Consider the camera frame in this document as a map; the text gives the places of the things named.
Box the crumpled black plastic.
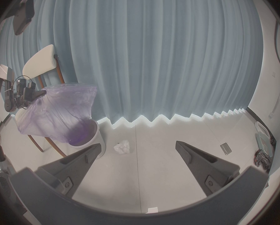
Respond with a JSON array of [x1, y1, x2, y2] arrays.
[[255, 149, 271, 170]]

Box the crumpled clear plastic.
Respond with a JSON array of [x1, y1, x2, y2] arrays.
[[113, 139, 131, 155]]

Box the purple plastic bag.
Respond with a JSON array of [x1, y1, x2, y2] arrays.
[[17, 83, 98, 146]]

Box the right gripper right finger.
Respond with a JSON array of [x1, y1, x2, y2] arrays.
[[175, 140, 240, 196]]

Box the pale green plastic basin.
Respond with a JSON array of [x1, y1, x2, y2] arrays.
[[255, 121, 272, 156]]

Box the pale blue curtain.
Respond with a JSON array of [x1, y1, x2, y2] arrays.
[[0, 0, 265, 126]]

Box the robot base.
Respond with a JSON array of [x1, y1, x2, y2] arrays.
[[0, 160, 28, 220]]

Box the white cushioned wooden chair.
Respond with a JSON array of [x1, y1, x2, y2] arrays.
[[14, 44, 68, 158]]

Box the white trash bin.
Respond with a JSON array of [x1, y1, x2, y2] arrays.
[[68, 120, 107, 159]]

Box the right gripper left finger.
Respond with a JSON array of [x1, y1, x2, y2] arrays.
[[34, 143, 102, 197]]

